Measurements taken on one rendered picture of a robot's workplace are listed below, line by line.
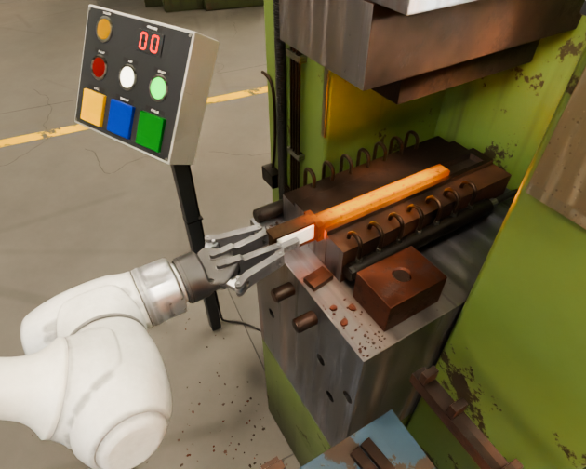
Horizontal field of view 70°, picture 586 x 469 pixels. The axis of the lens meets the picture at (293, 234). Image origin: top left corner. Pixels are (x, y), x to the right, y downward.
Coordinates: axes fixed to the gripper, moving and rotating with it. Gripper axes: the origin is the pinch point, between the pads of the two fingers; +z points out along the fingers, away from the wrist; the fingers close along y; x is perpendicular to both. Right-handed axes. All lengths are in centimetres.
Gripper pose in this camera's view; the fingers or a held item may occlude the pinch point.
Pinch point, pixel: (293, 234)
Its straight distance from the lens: 71.6
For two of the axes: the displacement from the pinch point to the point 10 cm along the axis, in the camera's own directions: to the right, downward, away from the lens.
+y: 5.2, 5.9, -6.2
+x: 0.0, -7.2, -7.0
